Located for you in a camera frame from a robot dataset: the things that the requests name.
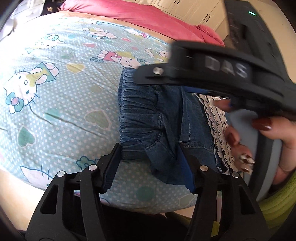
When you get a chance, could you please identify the blue denim pants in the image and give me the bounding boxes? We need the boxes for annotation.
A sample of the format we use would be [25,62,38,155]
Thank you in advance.
[117,67,231,185]

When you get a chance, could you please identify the right hand with painted nails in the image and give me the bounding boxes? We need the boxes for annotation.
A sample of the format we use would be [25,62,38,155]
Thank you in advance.
[212,97,296,186]

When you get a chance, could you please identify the green sleeve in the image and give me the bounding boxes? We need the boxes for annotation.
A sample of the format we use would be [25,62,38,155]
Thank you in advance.
[259,172,296,235]

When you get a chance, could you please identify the pink duvet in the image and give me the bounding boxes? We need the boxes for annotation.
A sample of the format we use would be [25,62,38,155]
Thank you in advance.
[61,0,224,46]

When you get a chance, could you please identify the white glossy wardrobe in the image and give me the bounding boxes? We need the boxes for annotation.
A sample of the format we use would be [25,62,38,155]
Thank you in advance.
[134,0,228,39]

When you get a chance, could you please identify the Hello Kitty bed sheet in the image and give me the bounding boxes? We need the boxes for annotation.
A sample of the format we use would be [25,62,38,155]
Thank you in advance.
[0,11,223,215]

